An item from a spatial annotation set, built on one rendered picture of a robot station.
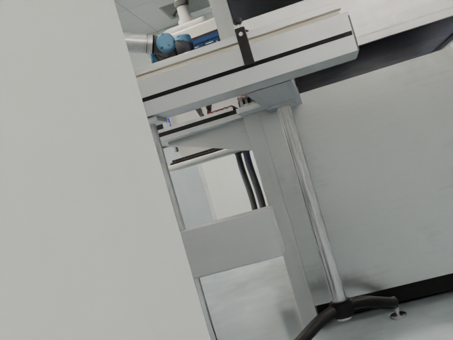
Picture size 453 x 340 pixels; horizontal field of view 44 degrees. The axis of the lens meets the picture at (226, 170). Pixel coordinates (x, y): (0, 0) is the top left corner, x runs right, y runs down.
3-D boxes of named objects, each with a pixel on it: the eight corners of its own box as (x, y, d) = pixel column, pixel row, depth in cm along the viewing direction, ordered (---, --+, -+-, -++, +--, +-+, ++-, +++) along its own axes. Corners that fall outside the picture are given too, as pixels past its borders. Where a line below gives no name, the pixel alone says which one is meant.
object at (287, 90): (266, 114, 213) (255, 74, 213) (306, 102, 210) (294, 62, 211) (239, 96, 146) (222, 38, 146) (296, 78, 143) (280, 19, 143)
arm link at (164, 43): (47, 17, 211) (176, 27, 220) (51, 26, 222) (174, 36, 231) (46, 47, 211) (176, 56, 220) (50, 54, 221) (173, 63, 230)
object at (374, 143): (451, 209, 399) (416, 91, 400) (582, 268, 195) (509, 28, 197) (314, 244, 416) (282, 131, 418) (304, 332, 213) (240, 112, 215)
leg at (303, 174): (356, 312, 195) (295, 100, 196) (358, 319, 186) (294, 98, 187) (331, 318, 196) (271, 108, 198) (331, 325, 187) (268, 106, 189)
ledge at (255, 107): (277, 105, 212) (276, 100, 212) (274, 102, 199) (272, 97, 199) (242, 116, 214) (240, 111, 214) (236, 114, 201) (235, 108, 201)
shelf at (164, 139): (278, 121, 284) (276, 117, 284) (262, 110, 215) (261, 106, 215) (189, 147, 292) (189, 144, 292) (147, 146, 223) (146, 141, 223)
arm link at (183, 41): (170, 40, 242) (189, 36, 244) (177, 65, 242) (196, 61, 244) (172, 35, 234) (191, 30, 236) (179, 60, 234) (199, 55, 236)
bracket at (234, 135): (255, 149, 227) (247, 118, 227) (255, 149, 224) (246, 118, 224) (178, 172, 233) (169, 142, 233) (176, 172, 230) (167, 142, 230)
